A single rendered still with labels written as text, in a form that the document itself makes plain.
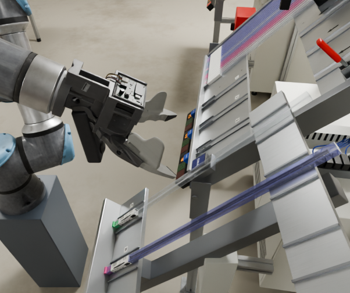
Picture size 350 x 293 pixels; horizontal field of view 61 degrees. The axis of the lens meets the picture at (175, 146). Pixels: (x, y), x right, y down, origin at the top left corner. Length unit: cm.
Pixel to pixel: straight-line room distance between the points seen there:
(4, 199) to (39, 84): 65
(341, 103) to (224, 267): 39
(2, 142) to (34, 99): 52
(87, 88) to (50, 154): 52
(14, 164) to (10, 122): 148
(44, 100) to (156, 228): 121
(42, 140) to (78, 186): 91
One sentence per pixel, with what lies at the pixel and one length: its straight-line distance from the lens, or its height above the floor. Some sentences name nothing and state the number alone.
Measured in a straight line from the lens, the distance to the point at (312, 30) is 92.
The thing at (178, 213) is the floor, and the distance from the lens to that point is 161.
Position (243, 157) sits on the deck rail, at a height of 82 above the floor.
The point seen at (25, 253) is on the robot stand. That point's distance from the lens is 127.
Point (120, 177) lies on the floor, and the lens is 178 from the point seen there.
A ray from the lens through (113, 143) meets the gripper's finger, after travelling 44.
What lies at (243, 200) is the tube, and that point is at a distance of 45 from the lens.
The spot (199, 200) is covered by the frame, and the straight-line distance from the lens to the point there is 82.
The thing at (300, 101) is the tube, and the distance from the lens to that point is 49.
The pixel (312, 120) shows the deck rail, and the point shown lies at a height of 95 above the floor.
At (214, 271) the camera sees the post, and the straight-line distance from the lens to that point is 60.
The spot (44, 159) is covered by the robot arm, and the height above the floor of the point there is 73.
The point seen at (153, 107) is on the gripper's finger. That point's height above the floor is 104.
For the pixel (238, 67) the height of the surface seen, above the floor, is 83.
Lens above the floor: 136
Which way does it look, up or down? 45 degrees down
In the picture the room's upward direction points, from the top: straight up
